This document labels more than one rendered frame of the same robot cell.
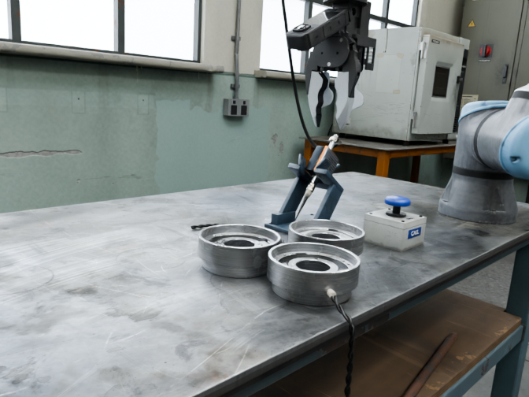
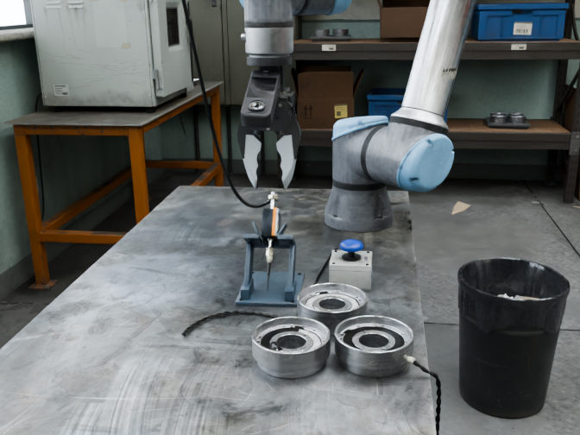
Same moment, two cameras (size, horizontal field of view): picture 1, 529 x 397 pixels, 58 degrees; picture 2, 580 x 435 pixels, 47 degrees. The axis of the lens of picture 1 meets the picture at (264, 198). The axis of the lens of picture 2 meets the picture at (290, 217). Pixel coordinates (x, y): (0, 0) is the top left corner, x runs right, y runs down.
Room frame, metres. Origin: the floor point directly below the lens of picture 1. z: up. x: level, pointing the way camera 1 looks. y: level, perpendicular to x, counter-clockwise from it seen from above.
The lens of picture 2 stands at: (-0.05, 0.50, 1.27)
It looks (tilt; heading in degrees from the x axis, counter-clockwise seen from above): 18 degrees down; 324
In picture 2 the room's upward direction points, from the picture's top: 1 degrees counter-clockwise
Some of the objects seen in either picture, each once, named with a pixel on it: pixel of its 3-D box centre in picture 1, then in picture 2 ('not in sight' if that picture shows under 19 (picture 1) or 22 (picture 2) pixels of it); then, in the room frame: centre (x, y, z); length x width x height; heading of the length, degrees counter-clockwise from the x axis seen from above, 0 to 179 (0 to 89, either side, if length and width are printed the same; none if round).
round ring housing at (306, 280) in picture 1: (312, 272); (373, 346); (0.53, -0.06, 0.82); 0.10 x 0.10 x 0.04
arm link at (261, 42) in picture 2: not in sight; (267, 42); (0.83, -0.11, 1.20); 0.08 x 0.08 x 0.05
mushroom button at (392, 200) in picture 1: (396, 212); (350, 255); (0.74, -0.21, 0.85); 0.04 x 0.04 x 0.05
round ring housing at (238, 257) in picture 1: (238, 250); (291, 347); (0.59, 0.03, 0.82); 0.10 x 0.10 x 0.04
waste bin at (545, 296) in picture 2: not in sight; (506, 337); (1.08, -1.19, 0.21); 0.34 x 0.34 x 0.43
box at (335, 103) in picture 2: not in sight; (327, 97); (3.42, -2.37, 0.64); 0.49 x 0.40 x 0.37; 51
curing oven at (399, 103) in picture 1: (404, 89); (124, 36); (3.11, -0.83, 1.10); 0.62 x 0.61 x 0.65; 136
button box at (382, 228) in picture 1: (396, 227); (351, 267); (0.74, -0.21, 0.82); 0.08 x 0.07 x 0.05; 136
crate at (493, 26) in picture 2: not in sight; (515, 22); (2.61, -3.24, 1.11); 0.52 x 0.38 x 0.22; 46
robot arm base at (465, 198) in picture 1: (479, 191); (358, 198); (0.98, -0.44, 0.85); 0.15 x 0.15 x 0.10
